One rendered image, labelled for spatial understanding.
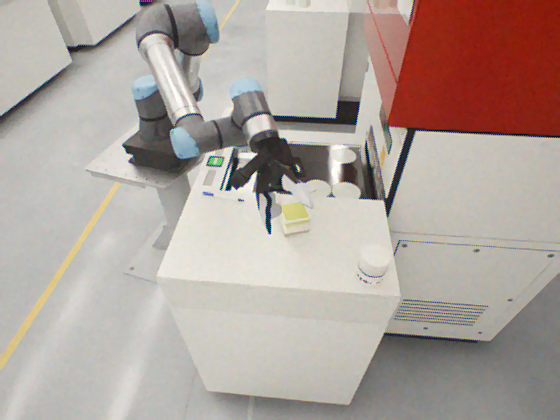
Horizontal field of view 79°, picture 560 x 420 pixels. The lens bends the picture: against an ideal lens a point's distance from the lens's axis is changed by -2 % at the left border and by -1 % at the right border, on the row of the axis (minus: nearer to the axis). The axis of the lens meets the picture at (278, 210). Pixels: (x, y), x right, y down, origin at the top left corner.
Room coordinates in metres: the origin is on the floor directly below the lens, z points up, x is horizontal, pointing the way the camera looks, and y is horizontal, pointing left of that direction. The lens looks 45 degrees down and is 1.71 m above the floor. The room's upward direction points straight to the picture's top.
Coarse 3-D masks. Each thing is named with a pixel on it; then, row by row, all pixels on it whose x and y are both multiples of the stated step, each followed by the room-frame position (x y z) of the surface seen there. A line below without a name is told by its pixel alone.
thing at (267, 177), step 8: (264, 136) 0.63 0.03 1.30; (272, 136) 0.64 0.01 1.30; (256, 144) 0.63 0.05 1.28; (264, 144) 0.64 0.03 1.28; (272, 144) 0.64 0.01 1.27; (280, 144) 0.65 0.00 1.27; (256, 152) 0.65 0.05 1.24; (272, 152) 0.62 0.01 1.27; (280, 152) 0.64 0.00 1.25; (288, 152) 0.64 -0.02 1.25; (272, 160) 0.58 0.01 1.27; (280, 160) 0.59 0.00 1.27; (288, 160) 0.60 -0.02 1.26; (296, 160) 0.61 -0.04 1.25; (264, 168) 0.58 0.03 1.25; (272, 168) 0.57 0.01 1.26; (296, 168) 0.59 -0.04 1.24; (256, 176) 0.59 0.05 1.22; (264, 176) 0.57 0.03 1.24; (272, 176) 0.56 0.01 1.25; (296, 176) 0.58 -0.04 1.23; (304, 176) 0.58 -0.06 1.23; (264, 184) 0.56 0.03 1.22; (272, 184) 0.55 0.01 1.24; (280, 184) 0.55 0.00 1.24; (280, 192) 0.58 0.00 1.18
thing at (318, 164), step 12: (288, 144) 1.19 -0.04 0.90; (300, 144) 1.19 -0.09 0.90; (300, 156) 1.11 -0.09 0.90; (312, 156) 1.11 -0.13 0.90; (324, 156) 1.11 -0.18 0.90; (300, 168) 1.03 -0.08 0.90; (312, 168) 1.03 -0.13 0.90; (324, 168) 1.03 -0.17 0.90; (336, 168) 1.03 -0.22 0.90; (348, 168) 1.03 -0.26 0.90; (360, 168) 1.03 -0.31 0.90; (300, 180) 0.96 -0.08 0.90; (312, 180) 0.96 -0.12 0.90; (324, 180) 0.96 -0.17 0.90; (336, 180) 0.96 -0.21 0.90; (348, 180) 0.96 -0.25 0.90; (360, 180) 0.96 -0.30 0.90; (288, 192) 0.90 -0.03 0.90
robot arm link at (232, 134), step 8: (216, 120) 0.75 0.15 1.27; (224, 120) 0.75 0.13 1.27; (232, 120) 0.74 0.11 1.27; (224, 128) 0.73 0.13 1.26; (232, 128) 0.73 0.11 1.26; (240, 128) 0.72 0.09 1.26; (224, 136) 0.72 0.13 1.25; (232, 136) 0.72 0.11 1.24; (240, 136) 0.73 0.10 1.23; (224, 144) 0.71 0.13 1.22; (232, 144) 0.73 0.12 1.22; (240, 144) 0.75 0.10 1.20
